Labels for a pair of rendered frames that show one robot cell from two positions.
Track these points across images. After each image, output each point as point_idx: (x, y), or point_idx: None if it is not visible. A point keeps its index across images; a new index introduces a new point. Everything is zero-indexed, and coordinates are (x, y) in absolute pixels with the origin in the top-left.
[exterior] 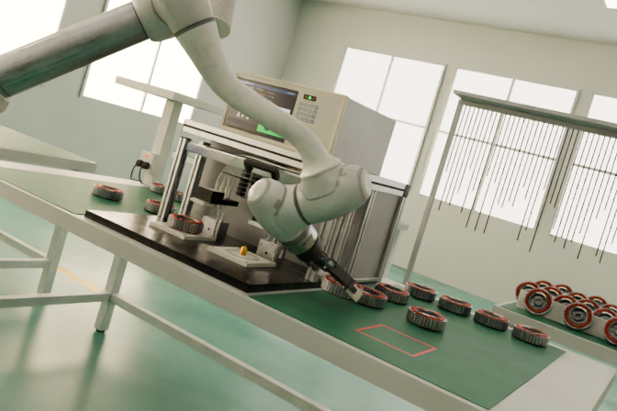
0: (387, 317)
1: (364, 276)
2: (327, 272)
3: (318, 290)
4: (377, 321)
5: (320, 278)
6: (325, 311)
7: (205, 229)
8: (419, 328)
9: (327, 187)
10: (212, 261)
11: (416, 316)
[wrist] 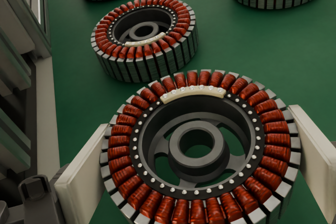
0: (264, 52)
1: None
2: (93, 159)
3: (53, 151)
4: (328, 107)
5: (98, 202)
6: None
7: None
8: (321, 11)
9: None
10: None
11: None
